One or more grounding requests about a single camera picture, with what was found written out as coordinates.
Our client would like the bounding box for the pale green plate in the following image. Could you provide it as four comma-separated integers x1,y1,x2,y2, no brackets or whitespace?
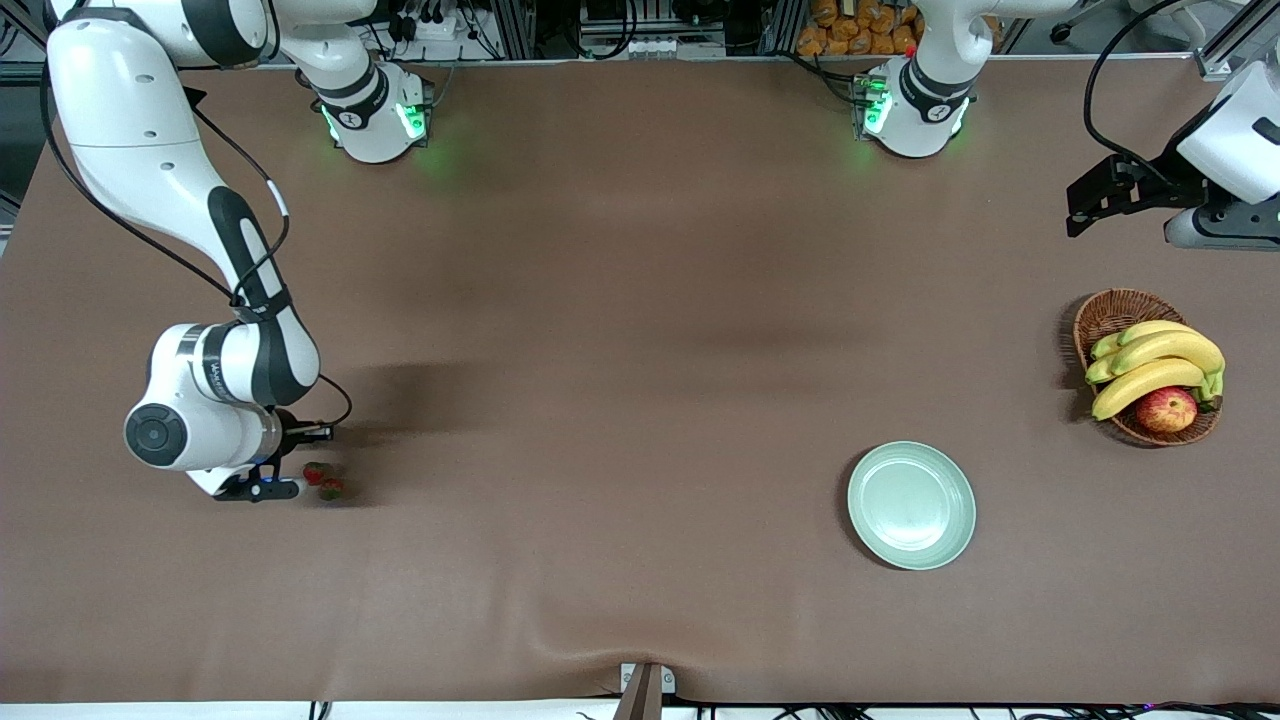
847,441,977,572

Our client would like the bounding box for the brown wicker basket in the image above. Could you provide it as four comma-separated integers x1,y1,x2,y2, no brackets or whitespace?
1073,289,1223,447

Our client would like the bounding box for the red apple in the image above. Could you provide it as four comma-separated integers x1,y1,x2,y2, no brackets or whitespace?
1135,386,1199,434

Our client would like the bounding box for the bag of orange buns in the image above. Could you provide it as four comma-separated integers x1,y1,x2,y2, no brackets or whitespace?
797,0,926,56

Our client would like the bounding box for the brown table cloth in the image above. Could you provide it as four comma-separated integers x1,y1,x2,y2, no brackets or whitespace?
0,58,1280,704

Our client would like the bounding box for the white power strip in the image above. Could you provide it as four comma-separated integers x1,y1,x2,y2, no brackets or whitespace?
395,8,463,43

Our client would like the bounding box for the metal table clamp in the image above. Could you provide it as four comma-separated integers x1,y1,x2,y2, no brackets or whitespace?
612,662,677,720

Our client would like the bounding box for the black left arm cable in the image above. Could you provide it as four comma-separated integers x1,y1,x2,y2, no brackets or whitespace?
1083,0,1191,166

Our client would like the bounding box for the aluminium frame post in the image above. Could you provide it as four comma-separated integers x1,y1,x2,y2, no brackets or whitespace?
1195,0,1280,81

